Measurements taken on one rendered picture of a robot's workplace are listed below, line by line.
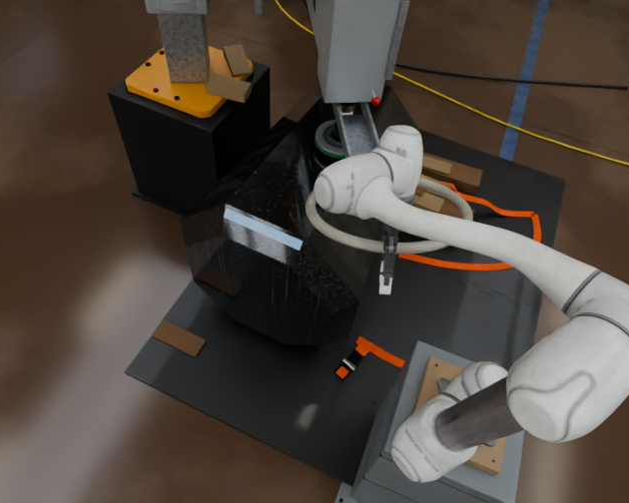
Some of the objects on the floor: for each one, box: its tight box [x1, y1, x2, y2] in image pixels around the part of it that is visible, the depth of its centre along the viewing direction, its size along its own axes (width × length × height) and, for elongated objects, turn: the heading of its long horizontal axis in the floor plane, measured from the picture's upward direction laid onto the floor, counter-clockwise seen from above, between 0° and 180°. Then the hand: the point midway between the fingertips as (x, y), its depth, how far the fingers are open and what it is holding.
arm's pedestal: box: [334, 340, 525, 503], centre depth 188 cm, size 50×50×80 cm
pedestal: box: [107, 45, 271, 216], centre depth 284 cm, size 66×66×74 cm
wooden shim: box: [153, 320, 207, 357], centre depth 247 cm, size 25×10×2 cm, turn 62°
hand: (385, 278), depth 132 cm, fingers open, 4 cm apart
